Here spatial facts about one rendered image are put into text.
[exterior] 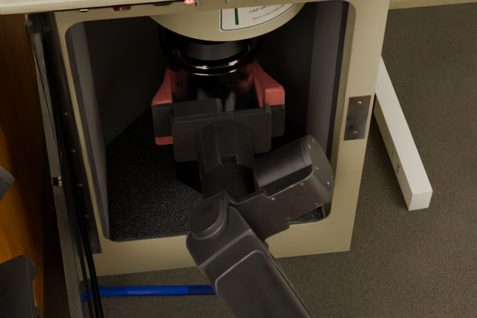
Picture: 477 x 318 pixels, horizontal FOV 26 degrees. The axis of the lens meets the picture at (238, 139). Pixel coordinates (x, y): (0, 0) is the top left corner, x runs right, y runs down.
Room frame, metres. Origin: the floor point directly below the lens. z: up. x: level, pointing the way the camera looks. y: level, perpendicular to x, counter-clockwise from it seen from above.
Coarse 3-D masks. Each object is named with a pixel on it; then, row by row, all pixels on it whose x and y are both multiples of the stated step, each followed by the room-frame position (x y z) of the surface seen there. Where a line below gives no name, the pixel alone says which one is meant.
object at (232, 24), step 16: (160, 16) 0.68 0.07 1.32; (176, 16) 0.67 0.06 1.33; (192, 16) 0.67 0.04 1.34; (208, 16) 0.67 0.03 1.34; (224, 16) 0.67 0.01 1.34; (240, 16) 0.67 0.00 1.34; (256, 16) 0.67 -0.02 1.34; (272, 16) 0.68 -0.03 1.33; (288, 16) 0.68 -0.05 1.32; (176, 32) 0.67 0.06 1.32; (192, 32) 0.66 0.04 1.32; (208, 32) 0.66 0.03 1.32; (224, 32) 0.66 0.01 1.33; (240, 32) 0.66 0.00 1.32; (256, 32) 0.66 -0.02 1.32
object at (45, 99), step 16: (48, 96) 0.53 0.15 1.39; (48, 112) 0.51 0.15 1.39; (48, 128) 0.50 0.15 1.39; (48, 144) 0.48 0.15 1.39; (64, 176) 0.48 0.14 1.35; (64, 192) 0.44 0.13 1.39; (64, 208) 0.42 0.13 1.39; (64, 224) 0.41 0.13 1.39; (80, 224) 0.56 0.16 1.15; (64, 240) 0.39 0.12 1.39; (64, 256) 0.38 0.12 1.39; (80, 272) 0.41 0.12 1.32; (80, 304) 0.34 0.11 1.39; (96, 304) 0.52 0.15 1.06
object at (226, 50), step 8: (168, 32) 0.73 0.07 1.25; (176, 40) 0.72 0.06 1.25; (184, 40) 0.72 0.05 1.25; (192, 40) 0.71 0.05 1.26; (200, 40) 0.71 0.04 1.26; (208, 40) 0.71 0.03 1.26; (232, 40) 0.71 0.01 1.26; (240, 40) 0.72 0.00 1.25; (248, 40) 0.72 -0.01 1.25; (176, 48) 0.71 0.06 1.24; (184, 48) 0.71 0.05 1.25; (192, 48) 0.71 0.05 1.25; (200, 48) 0.71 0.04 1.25; (208, 48) 0.71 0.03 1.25; (216, 48) 0.71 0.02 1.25; (224, 48) 0.71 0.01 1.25; (232, 48) 0.71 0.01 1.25; (240, 48) 0.71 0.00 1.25; (192, 56) 0.70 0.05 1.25; (200, 56) 0.70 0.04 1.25; (208, 56) 0.70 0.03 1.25; (216, 56) 0.70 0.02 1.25; (224, 56) 0.70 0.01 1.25
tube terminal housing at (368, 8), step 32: (224, 0) 0.64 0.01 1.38; (288, 0) 0.65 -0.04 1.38; (320, 0) 0.65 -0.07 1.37; (352, 0) 0.66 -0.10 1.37; (384, 0) 0.66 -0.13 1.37; (64, 32) 0.63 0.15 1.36; (352, 32) 0.69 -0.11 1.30; (384, 32) 0.66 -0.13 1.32; (352, 64) 0.66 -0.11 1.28; (352, 96) 0.66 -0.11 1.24; (352, 160) 0.66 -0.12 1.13; (352, 192) 0.66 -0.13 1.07; (320, 224) 0.66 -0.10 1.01; (352, 224) 0.66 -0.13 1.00; (96, 256) 0.63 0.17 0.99; (128, 256) 0.63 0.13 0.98; (160, 256) 0.63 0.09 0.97; (288, 256) 0.65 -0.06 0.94
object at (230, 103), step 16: (160, 32) 0.74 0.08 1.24; (160, 48) 0.73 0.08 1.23; (256, 48) 0.72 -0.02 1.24; (192, 64) 0.69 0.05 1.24; (208, 64) 0.69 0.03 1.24; (224, 64) 0.69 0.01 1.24; (176, 80) 0.72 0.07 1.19; (192, 80) 0.70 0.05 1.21; (208, 80) 0.70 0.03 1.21; (224, 80) 0.70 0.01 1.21; (240, 80) 0.71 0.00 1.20; (176, 96) 0.72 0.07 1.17; (192, 96) 0.70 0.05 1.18; (208, 96) 0.70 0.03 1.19; (224, 96) 0.70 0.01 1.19; (240, 96) 0.71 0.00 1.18; (192, 160) 0.70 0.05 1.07
